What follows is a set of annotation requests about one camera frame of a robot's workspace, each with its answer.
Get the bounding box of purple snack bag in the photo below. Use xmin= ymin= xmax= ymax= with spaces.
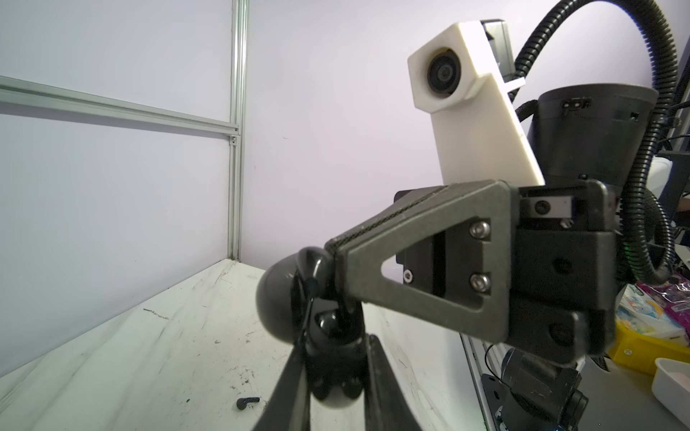
xmin=636 ymin=273 xmax=689 ymax=332

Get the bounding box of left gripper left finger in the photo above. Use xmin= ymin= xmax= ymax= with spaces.
xmin=253 ymin=347 xmax=311 ymax=431

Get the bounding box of yellow plastic bin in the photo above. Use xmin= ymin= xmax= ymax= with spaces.
xmin=607 ymin=323 xmax=689 ymax=375

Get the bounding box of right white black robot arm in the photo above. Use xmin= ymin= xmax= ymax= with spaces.
xmin=327 ymin=80 xmax=675 ymax=430

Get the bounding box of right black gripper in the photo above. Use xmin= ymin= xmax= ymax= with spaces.
xmin=325 ymin=180 xmax=617 ymax=364

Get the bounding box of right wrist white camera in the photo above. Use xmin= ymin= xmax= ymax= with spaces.
xmin=407 ymin=21 xmax=546 ymax=187

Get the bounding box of black round earbud charging case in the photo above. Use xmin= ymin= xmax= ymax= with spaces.
xmin=255 ymin=247 xmax=367 ymax=409

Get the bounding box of white plastic tray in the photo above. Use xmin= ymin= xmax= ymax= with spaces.
xmin=652 ymin=357 xmax=690 ymax=427

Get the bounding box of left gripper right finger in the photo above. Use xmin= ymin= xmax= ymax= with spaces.
xmin=365 ymin=335 xmax=422 ymax=431

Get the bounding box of black earbud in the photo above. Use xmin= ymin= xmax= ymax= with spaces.
xmin=235 ymin=397 xmax=261 ymax=411
xmin=296 ymin=247 xmax=338 ymax=348

